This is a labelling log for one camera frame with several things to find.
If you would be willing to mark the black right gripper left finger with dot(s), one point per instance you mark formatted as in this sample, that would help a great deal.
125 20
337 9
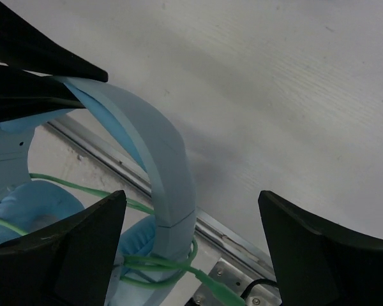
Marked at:
67 263

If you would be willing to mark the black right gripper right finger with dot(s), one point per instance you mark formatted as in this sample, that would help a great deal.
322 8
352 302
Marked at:
319 262

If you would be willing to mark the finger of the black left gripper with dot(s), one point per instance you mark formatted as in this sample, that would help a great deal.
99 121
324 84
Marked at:
25 47
23 94

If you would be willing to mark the light blue gaming headphones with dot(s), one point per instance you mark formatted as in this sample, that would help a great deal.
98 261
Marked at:
30 205

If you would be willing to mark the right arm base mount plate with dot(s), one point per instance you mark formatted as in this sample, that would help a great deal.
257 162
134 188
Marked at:
238 279

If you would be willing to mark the aluminium table edge rail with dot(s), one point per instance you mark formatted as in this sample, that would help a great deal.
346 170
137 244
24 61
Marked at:
171 190

